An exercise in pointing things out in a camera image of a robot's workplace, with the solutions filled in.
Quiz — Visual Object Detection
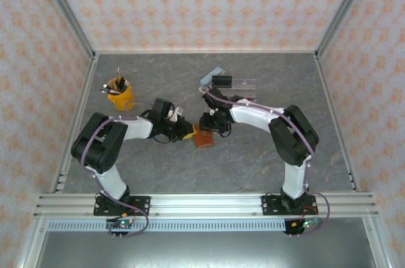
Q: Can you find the perforated metal cable tray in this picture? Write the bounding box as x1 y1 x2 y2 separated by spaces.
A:
47 220 365 233

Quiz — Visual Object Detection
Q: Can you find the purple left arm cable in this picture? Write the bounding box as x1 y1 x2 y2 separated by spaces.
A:
80 99 150 239

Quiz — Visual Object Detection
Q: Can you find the yellow pen cup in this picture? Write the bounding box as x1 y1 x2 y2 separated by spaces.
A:
106 78 135 112

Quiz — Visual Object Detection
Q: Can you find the aluminium back rail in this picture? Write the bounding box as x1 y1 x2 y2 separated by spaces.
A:
94 48 317 55

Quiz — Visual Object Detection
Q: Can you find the aluminium corner post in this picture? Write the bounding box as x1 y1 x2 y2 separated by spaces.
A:
33 0 97 60
315 0 377 58

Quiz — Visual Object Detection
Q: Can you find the light blue block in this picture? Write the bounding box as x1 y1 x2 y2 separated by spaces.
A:
199 66 226 87

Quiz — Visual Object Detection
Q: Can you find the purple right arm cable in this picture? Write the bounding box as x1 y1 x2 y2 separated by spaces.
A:
202 86 332 238

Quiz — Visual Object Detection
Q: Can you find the white left camera bracket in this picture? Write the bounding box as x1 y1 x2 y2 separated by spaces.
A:
169 107 187 123

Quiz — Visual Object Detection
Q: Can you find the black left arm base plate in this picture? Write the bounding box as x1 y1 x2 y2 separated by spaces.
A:
93 196 151 217

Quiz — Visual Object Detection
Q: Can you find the black card box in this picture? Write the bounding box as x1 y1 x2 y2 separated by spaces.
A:
211 75 234 88

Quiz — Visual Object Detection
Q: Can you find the aluminium front beam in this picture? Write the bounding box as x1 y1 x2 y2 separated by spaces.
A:
33 193 380 218

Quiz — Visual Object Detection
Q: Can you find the brown leather card holder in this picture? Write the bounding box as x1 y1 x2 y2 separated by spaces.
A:
192 123 216 150

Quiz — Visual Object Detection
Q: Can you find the clear acrylic organizer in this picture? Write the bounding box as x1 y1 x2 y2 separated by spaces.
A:
218 75 257 103

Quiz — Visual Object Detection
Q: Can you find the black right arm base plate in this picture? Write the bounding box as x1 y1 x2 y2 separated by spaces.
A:
261 194 317 217

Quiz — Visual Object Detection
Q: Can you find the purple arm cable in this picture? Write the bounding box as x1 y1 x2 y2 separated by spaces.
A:
80 99 150 239
202 86 332 238

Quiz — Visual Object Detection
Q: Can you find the grey metal shelf panel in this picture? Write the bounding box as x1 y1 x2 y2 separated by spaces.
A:
34 231 377 268

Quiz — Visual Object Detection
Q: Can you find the aluminium frame leg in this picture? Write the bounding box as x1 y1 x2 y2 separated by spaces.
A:
362 217 392 268
17 217 48 268

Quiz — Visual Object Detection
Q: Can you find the aluminium side rail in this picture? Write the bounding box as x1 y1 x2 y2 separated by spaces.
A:
49 54 99 195
313 52 361 193

